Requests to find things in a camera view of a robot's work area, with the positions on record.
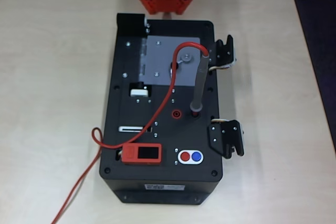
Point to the red and blue buttons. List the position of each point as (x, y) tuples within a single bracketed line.
[(190, 162)]

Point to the black task box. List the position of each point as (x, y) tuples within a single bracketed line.
[(168, 134)]

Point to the grey test probe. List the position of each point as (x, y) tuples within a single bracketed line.
[(200, 82)]

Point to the white sensor block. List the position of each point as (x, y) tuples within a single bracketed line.
[(139, 93)]

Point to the white label sticker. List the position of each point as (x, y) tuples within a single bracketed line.
[(173, 187)]

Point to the blue push button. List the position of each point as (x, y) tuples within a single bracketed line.
[(196, 156)]

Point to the red display module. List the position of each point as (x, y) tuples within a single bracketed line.
[(130, 153)]

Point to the red push button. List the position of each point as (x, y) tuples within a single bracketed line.
[(186, 156)]

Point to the grey metal hinged lid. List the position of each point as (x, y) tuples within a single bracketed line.
[(160, 61)]

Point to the slider with black knob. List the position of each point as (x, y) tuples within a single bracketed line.
[(128, 128)]

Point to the red socket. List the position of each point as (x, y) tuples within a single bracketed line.
[(176, 114)]

